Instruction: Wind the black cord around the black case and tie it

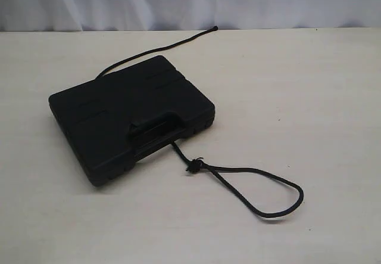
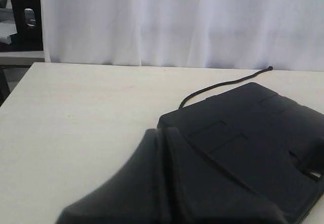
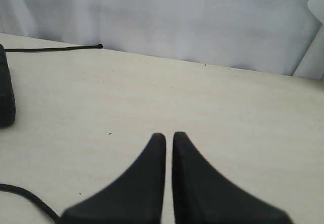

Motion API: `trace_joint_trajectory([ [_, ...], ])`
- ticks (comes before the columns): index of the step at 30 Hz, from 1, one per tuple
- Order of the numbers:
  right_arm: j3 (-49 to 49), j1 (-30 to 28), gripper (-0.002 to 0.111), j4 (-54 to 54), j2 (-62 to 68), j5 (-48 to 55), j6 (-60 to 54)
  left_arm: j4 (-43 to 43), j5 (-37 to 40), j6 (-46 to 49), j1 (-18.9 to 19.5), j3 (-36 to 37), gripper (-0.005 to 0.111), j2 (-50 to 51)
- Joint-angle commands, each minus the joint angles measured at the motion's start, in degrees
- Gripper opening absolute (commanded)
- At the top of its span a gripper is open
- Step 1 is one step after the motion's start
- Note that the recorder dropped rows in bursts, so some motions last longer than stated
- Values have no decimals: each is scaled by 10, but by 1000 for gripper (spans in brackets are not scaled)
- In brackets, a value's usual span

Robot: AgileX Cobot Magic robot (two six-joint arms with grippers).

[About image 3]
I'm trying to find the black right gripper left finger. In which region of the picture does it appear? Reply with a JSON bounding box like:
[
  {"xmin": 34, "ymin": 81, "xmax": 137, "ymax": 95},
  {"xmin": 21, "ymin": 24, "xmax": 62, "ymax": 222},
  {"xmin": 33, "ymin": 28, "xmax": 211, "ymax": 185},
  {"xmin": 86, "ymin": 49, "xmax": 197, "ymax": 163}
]
[{"xmin": 58, "ymin": 133, "xmax": 166, "ymax": 223}]

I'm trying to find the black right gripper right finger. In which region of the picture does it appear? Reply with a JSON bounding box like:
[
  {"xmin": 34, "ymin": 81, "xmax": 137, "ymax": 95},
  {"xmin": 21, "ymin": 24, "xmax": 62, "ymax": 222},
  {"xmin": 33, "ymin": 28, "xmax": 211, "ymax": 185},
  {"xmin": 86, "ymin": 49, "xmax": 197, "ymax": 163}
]
[{"xmin": 172, "ymin": 132, "xmax": 292, "ymax": 223}]

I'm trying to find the black cord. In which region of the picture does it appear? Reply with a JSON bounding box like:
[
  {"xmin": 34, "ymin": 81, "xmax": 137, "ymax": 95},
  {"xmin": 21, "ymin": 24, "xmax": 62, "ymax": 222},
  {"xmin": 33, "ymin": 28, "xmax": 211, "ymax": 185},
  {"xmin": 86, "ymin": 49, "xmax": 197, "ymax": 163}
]
[{"xmin": 0, "ymin": 43, "xmax": 103, "ymax": 218}]

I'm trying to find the black plastic carry case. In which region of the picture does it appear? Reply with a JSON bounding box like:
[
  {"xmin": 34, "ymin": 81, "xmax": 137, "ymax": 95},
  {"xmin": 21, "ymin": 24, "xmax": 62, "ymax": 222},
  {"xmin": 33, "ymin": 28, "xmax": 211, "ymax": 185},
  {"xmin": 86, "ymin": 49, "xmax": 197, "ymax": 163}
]
[{"xmin": 0, "ymin": 45, "xmax": 16, "ymax": 128}]

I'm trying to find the white backdrop curtain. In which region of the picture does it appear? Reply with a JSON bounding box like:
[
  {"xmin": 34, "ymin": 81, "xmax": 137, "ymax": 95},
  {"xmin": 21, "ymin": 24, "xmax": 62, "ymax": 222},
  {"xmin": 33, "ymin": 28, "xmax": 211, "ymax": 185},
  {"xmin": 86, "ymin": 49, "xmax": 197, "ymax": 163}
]
[{"xmin": 1, "ymin": 0, "xmax": 323, "ymax": 80}]

